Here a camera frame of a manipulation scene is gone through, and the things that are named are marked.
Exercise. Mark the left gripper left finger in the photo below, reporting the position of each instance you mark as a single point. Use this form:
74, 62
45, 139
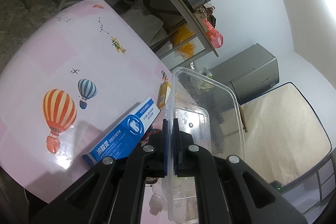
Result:
112, 191

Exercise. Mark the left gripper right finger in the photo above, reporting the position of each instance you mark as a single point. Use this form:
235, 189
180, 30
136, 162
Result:
228, 190

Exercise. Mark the clear plastic food container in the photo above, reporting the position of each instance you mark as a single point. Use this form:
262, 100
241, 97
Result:
210, 113

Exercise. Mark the blue toothpaste box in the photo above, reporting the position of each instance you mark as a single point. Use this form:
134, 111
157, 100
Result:
122, 139

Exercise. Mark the beige mattress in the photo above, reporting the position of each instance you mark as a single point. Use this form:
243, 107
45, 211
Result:
285, 137

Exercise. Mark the yellow cardboard box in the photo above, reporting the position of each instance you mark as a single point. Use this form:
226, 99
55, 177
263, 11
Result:
164, 92

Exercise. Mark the grey mini fridge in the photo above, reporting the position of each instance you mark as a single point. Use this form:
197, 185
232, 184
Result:
248, 74

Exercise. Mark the red plastic bag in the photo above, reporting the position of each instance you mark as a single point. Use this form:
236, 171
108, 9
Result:
214, 35

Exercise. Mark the yellow plastic bag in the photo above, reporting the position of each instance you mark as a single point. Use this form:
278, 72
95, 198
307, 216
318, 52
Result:
182, 39

